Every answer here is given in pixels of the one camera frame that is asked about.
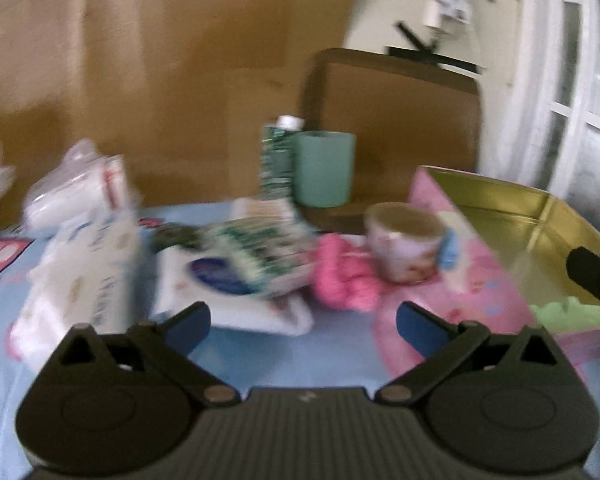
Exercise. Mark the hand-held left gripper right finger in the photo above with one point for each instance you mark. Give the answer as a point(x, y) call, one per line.
point(420, 329)

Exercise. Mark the pink tin box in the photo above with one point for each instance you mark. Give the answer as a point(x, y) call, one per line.
point(485, 265)

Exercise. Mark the brown cardboard box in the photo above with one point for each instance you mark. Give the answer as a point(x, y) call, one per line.
point(395, 110)

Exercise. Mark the blue printed bed sheet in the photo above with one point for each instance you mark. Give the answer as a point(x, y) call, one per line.
point(300, 355)

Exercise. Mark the light green cloth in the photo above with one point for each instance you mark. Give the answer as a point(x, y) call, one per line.
point(570, 314)

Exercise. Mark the white window frame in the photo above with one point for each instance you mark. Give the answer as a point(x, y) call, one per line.
point(565, 75)

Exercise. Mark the black stand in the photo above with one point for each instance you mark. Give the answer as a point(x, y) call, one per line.
point(430, 52)

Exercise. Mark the large cardboard sheet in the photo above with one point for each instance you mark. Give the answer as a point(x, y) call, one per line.
point(155, 85)

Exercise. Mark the pink yarn bundle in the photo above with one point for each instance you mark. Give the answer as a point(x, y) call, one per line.
point(345, 275)

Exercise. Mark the teal cup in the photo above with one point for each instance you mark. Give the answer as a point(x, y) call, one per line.
point(323, 167)

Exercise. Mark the white tissue pack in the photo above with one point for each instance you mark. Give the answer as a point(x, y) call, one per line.
point(80, 280)

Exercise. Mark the floral ceramic cup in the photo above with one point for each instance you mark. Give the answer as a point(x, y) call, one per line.
point(405, 242)

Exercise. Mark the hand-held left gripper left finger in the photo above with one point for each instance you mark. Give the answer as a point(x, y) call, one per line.
point(190, 324)

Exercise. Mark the green tube with white cap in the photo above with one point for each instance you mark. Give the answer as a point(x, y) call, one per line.
point(277, 160)

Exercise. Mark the small dark green packet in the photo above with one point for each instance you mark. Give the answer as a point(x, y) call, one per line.
point(172, 236)

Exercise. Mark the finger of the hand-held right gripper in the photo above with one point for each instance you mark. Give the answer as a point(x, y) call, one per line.
point(592, 272)

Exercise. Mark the white wet wipes pack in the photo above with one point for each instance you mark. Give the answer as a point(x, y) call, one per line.
point(225, 295)

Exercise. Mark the clear bag of white pads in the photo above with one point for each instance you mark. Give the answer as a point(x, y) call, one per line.
point(75, 187)

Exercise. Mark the green and white packet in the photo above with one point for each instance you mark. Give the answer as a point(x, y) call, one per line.
point(260, 247)

